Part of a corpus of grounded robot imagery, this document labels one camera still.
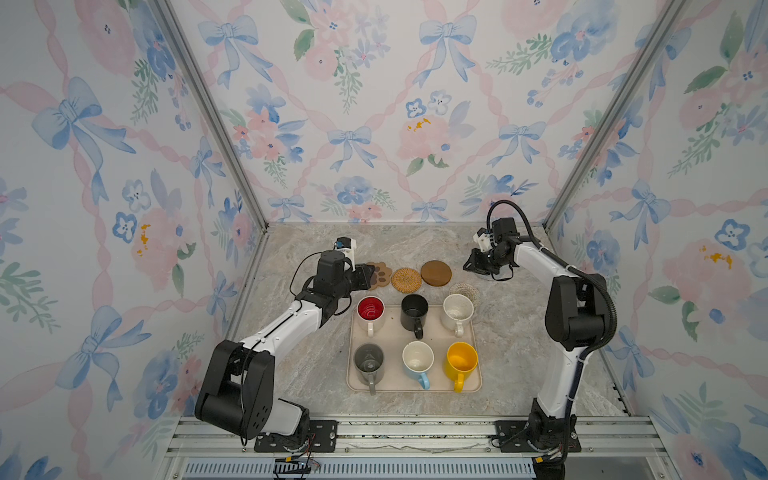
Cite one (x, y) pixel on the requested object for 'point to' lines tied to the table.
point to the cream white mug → (456, 309)
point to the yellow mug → (460, 361)
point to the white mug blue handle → (417, 359)
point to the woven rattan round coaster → (406, 280)
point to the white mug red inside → (370, 313)
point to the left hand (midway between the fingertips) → (374, 265)
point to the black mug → (413, 313)
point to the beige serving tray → (392, 338)
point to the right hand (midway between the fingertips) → (466, 265)
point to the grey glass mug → (369, 365)
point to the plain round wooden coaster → (436, 273)
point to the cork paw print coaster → (380, 276)
